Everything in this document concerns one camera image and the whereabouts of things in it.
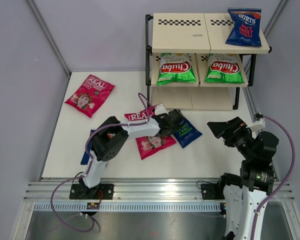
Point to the aluminium mounting rail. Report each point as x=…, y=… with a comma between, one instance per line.
x=129, y=189

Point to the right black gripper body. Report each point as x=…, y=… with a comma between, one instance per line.
x=230, y=131

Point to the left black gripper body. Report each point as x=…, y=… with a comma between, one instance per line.
x=170, y=121

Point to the pink Real chips bag centre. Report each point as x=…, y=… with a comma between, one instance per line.
x=148, y=145

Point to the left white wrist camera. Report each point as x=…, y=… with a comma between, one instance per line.
x=159, y=109

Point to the white slotted cable duct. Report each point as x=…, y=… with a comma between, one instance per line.
x=106, y=206

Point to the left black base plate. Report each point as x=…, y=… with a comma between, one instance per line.
x=103, y=191

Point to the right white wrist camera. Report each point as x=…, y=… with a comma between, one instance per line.
x=258, y=123

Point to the pink Real chips bag far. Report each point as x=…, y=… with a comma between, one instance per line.
x=91, y=95

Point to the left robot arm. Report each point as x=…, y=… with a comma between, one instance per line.
x=106, y=142

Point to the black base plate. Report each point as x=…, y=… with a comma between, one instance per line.
x=103, y=191
x=211, y=191

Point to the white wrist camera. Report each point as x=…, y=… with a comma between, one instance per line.
x=258, y=123
x=159, y=109

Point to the pink real chips bag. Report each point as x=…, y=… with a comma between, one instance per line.
x=91, y=95
x=148, y=145

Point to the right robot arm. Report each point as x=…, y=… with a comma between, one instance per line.
x=245, y=194

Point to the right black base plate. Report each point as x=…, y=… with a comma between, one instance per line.
x=211, y=191

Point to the green Chuba bag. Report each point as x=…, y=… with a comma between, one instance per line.
x=175, y=67
x=223, y=69

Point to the blue Burts sea salt bag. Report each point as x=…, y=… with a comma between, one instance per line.
x=186, y=133

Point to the beige three-tier shelf rack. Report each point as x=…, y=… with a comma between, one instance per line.
x=196, y=34

